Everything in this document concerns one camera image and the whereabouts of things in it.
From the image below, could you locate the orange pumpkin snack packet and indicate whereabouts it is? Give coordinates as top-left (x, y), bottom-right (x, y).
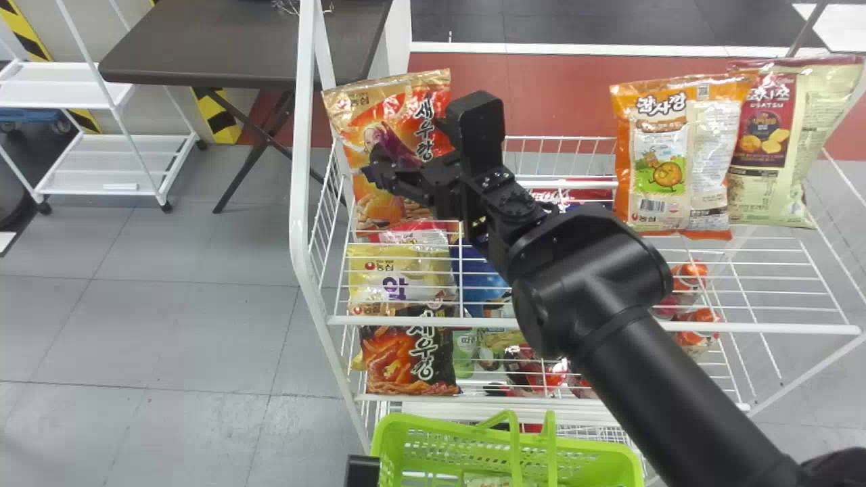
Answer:
top-left (608, 72), bottom-right (756, 241)

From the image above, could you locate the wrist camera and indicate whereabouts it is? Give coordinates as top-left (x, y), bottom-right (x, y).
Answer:
top-left (443, 91), bottom-right (507, 182)
top-left (344, 455), bottom-right (382, 487)

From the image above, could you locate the red can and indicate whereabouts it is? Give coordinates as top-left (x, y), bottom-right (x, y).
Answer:
top-left (526, 187), bottom-right (614, 212)

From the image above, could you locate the black snack packet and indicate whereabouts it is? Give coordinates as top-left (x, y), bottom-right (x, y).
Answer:
top-left (357, 308), bottom-right (463, 397)

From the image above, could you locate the dark side table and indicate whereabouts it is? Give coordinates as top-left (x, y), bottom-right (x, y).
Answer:
top-left (97, 0), bottom-right (394, 214)

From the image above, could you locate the red snack packet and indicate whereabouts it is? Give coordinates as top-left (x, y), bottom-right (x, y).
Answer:
top-left (367, 219), bottom-right (462, 246)

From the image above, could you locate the yellow snack packet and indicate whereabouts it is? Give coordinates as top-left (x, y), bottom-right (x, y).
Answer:
top-left (346, 241), bottom-right (459, 318)

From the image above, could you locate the yellow black striped post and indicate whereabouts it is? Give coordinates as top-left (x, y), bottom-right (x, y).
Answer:
top-left (191, 87), bottom-right (242, 145)
top-left (0, 0), bottom-right (103, 135)

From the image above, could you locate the orange bottle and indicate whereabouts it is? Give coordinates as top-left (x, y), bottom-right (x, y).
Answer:
top-left (674, 308), bottom-right (722, 355)
top-left (668, 260), bottom-right (710, 305)

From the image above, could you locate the white wire rack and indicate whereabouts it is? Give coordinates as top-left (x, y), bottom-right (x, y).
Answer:
top-left (289, 0), bottom-right (866, 487)

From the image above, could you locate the white shelf trolley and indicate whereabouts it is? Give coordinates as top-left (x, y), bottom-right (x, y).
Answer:
top-left (0, 0), bottom-right (208, 216)

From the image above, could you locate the green basket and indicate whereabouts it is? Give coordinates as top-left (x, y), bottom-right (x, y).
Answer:
top-left (370, 410), bottom-right (645, 487)

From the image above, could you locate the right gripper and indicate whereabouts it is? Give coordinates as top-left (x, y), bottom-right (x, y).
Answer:
top-left (361, 140), bottom-right (476, 208)

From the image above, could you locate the blue snack packet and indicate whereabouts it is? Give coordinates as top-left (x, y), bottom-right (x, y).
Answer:
top-left (449, 238), bottom-right (513, 319)

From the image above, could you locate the orange shrimp snack packet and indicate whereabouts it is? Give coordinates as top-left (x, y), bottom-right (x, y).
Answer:
top-left (322, 68), bottom-right (456, 239)

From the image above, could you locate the green bottle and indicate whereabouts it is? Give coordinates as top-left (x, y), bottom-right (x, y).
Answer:
top-left (452, 329), bottom-right (478, 379)

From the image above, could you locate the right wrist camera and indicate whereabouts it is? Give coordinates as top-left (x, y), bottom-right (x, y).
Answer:
top-left (443, 91), bottom-right (507, 182)

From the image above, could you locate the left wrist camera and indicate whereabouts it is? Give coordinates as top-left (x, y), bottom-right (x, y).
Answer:
top-left (344, 455), bottom-right (382, 487)

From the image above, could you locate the beige snack packet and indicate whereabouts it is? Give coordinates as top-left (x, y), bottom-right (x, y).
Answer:
top-left (726, 56), bottom-right (866, 230)

